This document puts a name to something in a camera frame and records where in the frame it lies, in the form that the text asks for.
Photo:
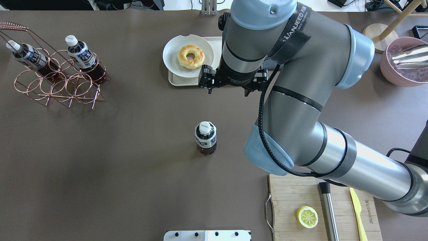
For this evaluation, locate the white plate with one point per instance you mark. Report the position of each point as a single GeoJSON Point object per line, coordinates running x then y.
{"type": "Point", "coordinates": [180, 71]}

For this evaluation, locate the copper wire bottle rack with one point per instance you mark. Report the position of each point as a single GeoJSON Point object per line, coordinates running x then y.
{"type": "Point", "coordinates": [71, 88]}

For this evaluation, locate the half lemon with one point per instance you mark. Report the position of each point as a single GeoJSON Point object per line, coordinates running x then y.
{"type": "Point", "coordinates": [307, 217]}

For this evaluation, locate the yellow plastic knife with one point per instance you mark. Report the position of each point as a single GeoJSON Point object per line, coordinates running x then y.
{"type": "Point", "coordinates": [358, 209]}

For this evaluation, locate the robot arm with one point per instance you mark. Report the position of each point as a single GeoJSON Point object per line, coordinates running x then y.
{"type": "Point", "coordinates": [296, 57]}

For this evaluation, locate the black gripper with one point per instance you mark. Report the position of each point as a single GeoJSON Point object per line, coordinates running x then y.
{"type": "Point", "coordinates": [233, 76]}

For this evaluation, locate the dark tea bottle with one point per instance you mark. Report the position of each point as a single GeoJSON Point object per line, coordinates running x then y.
{"type": "Point", "coordinates": [206, 137]}

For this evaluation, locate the round wooden stand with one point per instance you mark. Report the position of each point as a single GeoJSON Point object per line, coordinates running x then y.
{"type": "Point", "coordinates": [382, 35]}

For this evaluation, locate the steel muddler bar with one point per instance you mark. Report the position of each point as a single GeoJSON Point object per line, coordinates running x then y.
{"type": "Point", "coordinates": [330, 218]}

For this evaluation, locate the tea bottle white cap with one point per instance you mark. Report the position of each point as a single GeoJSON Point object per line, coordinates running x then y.
{"type": "Point", "coordinates": [85, 60]}

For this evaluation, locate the bamboo cutting board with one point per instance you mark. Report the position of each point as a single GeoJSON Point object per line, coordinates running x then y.
{"type": "Point", "coordinates": [289, 193]}

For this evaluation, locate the glazed donut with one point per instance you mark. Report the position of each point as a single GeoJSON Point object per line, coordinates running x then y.
{"type": "Point", "coordinates": [191, 57]}

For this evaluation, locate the steel ice scoop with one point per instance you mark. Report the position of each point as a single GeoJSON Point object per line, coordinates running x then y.
{"type": "Point", "coordinates": [412, 58]}

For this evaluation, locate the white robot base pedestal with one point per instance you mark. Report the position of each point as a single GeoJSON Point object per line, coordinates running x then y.
{"type": "Point", "coordinates": [209, 235]}

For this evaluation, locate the clear ice cubes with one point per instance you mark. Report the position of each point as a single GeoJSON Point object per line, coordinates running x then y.
{"type": "Point", "coordinates": [419, 74]}

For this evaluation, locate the pink bowl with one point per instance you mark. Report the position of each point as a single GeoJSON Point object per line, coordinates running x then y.
{"type": "Point", "coordinates": [402, 43]}

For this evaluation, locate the cream serving tray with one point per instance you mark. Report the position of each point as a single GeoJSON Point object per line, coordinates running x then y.
{"type": "Point", "coordinates": [212, 46]}

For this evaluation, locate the aluminium frame post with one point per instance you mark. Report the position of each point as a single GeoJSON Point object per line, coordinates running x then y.
{"type": "Point", "coordinates": [209, 7]}

